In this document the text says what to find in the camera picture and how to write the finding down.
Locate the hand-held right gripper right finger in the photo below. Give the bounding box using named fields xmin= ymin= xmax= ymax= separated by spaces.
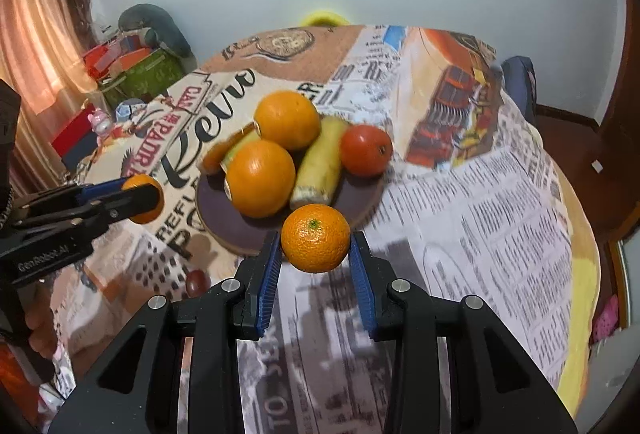
xmin=348 ymin=231 xmax=581 ymax=434

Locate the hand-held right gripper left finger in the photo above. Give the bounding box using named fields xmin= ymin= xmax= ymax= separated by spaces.
xmin=47 ymin=231 xmax=282 ymax=434

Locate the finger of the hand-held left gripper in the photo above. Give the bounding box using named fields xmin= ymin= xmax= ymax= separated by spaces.
xmin=19 ymin=177 xmax=132 ymax=216
xmin=74 ymin=185 xmax=161 ymax=241

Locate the small tangerine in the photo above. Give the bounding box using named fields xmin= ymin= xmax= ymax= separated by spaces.
xmin=122 ymin=174 xmax=165 ymax=225
xmin=281 ymin=204 xmax=352 ymax=273

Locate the dark round plate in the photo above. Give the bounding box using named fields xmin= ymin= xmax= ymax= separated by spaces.
xmin=196 ymin=148 xmax=386 ymax=256

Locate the large orange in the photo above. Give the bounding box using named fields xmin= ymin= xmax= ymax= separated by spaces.
xmin=225 ymin=140 xmax=297 ymax=219
xmin=254 ymin=90 xmax=322 ymax=151

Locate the yellow-green cucumber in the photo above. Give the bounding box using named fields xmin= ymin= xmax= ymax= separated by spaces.
xmin=220 ymin=129 xmax=262 ymax=171

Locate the pale yellow cucumber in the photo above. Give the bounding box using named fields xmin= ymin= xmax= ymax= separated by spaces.
xmin=290 ymin=117 xmax=351 ymax=211

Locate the red tomato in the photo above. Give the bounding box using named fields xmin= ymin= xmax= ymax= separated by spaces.
xmin=340 ymin=125 xmax=393 ymax=177

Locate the person's left hand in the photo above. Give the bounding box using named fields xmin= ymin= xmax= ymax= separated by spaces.
xmin=22 ymin=287 xmax=66 ymax=361

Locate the red flat box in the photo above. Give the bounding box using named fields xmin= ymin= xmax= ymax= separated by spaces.
xmin=52 ymin=107 xmax=101 ymax=161

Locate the pink toy figure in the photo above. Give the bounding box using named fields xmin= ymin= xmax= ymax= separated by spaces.
xmin=89 ymin=110 xmax=112 ymax=135

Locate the dark red grape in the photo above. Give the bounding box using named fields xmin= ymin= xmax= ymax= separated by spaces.
xmin=186 ymin=270 xmax=210 ymax=296

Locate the green fabric bag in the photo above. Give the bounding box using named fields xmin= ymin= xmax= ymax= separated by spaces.
xmin=97 ymin=48 xmax=186 ymax=111

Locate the pile of red boxes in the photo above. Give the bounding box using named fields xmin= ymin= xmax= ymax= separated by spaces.
xmin=82 ymin=36 xmax=152 ymax=81

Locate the printed tablecloth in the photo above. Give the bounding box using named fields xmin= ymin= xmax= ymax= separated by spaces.
xmin=50 ymin=23 xmax=601 ymax=434

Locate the orange curtain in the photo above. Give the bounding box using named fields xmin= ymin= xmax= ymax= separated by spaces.
xmin=0 ymin=0 xmax=96 ymax=115

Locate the pink slipper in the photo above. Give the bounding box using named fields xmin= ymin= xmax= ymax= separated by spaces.
xmin=592 ymin=294 xmax=621 ymax=341

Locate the blue chair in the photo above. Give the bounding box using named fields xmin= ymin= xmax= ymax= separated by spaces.
xmin=500 ymin=57 xmax=539 ymax=121

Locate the yellow chair back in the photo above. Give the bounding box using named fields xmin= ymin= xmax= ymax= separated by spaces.
xmin=305 ymin=10 xmax=346 ymax=26

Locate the wooden door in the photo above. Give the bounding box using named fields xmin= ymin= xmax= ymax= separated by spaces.
xmin=600 ymin=0 xmax=640 ymax=240

